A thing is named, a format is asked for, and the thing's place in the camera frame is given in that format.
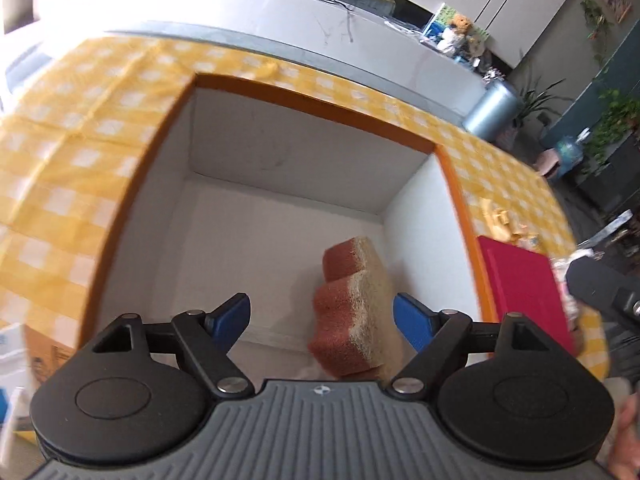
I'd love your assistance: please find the red square box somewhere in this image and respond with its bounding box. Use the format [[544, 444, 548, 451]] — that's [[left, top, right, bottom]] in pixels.
[[475, 235, 577, 358]]

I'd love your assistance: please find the long-leaf potted plant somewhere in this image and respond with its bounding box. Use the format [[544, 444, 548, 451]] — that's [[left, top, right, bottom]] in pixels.
[[510, 75, 566, 131]]

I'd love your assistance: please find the colourful picture board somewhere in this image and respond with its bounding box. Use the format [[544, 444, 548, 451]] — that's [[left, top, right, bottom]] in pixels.
[[425, 4, 491, 43]]

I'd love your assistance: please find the orange-rimmed cardboard box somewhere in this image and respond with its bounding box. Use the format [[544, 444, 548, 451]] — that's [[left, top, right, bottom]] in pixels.
[[80, 72, 483, 396]]

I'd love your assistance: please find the yellow checkered tablecloth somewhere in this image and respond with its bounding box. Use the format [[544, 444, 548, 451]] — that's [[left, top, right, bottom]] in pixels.
[[0, 35, 613, 461]]

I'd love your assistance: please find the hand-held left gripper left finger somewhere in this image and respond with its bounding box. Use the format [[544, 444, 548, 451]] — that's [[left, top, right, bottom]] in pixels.
[[92, 292, 256, 401]]

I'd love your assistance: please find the person's right hand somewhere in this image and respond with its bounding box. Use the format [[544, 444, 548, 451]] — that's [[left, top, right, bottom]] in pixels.
[[607, 392, 640, 480]]

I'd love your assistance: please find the brown scouring sponge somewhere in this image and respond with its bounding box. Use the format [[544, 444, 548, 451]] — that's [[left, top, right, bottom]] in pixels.
[[307, 236, 406, 381]]

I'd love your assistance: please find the white marble TV cabinet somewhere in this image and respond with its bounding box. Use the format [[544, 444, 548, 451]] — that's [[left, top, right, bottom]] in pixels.
[[35, 0, 488, 126]]

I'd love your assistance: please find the brown teddy bear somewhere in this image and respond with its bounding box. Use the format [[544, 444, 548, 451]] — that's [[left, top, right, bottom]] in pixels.
[[439, 14, 475, 53]]

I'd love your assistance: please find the hanging vine plant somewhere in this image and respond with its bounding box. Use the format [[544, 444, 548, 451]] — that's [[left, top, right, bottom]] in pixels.
[[580, 0, 614, 66]]

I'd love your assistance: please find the bushy green plant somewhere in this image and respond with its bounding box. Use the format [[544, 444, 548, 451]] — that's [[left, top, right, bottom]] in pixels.
[[582, 87, 640, 171]]

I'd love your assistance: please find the grey metal trash bin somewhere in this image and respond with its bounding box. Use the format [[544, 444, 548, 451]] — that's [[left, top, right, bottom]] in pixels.
[[462, 80, 523, 143]]

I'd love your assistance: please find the black cable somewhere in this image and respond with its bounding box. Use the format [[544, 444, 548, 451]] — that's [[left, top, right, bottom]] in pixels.
[[297, 0, 396, 44]]

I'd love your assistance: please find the brown cardboard piece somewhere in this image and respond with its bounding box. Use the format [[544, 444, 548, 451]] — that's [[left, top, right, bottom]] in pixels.
[[22, 327, 78, 396]]

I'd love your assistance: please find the white blue carton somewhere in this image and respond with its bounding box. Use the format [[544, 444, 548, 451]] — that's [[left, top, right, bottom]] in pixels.
[[0, 322, 31, 433]]

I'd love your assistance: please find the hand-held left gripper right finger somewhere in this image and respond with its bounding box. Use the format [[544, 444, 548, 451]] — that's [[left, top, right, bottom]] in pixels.
[[382, 294, 548, 401]]

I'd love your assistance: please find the blue water bottle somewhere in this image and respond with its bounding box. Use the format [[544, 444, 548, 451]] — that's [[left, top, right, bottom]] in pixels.
[[556, 129, 592, 173]]

